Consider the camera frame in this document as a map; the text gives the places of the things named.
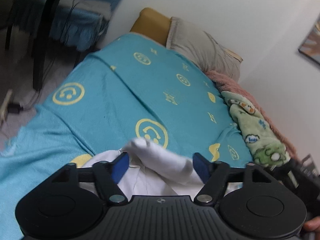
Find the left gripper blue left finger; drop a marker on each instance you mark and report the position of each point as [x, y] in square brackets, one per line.
[119, 167]

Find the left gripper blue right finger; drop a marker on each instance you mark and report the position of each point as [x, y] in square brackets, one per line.
[202, 167]

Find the white polo shirt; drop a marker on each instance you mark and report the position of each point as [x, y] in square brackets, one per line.
[153, 170]

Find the person's right hand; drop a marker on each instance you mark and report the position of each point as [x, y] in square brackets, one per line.
[313, 225]

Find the green cartoon fleece blanket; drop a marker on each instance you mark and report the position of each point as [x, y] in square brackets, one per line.
[266, 149]

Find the teal smiley bed sheet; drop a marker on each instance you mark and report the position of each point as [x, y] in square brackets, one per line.
[133, 88]

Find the pink fluffy blanket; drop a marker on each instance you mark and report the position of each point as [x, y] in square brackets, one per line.
[225, 83]

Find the black charger plug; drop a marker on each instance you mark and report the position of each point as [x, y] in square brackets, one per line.
[14, 108]

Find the white power strip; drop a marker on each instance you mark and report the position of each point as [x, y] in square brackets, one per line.
[4, 106]

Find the grey pillow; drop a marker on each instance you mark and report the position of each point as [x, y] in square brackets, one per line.
[202, 49]

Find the mustard yellow headboard cushion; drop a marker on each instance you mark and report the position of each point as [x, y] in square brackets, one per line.
[153, 25]

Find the blue covered chair right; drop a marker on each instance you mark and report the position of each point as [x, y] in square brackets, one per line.
[81, 23]

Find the black desk leg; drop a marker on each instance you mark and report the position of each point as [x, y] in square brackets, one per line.
[41, 42]

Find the leaf painting in black frame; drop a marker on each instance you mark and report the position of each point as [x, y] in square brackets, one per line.
[311, 45]

